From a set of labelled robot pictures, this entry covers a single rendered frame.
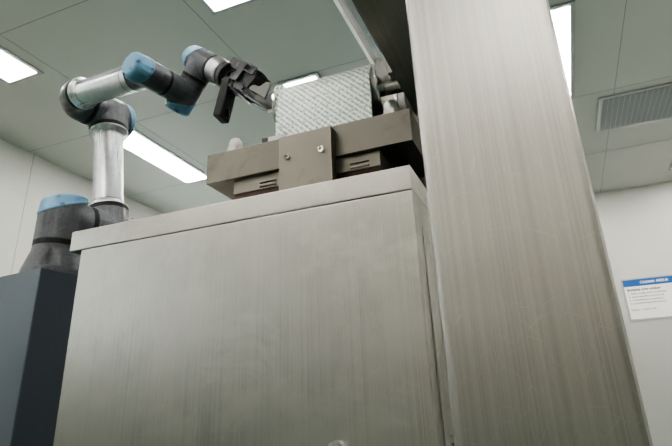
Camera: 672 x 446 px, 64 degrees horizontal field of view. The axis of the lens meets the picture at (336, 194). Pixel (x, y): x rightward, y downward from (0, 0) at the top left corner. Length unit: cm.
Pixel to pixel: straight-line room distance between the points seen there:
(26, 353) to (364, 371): 85
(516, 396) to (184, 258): 78
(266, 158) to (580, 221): 81
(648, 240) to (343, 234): 613
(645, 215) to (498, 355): 670
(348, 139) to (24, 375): 88
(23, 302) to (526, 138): 132
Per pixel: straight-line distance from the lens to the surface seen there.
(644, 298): 665
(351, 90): 122
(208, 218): 93
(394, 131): 90
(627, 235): 680
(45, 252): 151
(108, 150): 176
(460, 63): 24
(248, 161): 100
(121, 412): 96
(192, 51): 157
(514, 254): 20
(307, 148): 92
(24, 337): 141
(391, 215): 78
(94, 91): 166
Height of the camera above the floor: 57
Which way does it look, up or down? 22 degrees up
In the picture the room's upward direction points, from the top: 2 degrees counter-clockwise
